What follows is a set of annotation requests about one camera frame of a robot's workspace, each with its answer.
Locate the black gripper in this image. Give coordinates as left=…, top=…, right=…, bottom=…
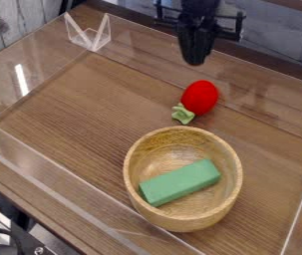
left=153, top=0, right=248, bottom=66

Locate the red felt fruit green stem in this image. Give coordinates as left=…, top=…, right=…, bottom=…
left=172, top=80, right=220, bottom=125

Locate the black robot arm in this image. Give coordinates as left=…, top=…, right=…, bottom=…
left=153, top=0, right=247, bottom=66

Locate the wooden bowl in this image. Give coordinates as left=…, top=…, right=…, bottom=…
left=124, top=127, right=244, bottom=232

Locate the green rectangular block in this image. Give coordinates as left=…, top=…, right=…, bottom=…
left=140, top=159, right=221, bottom=207

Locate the black metal stand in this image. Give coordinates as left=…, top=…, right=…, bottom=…
left=10, top=221, right=58, bottom=255

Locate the clear acrylic corner bracket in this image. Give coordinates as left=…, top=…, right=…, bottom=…
left=65, top=13, right=113, bottom=52

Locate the clear acrylic tray wall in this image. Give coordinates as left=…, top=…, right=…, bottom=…
left=0, top=7, right=302, bottom=255

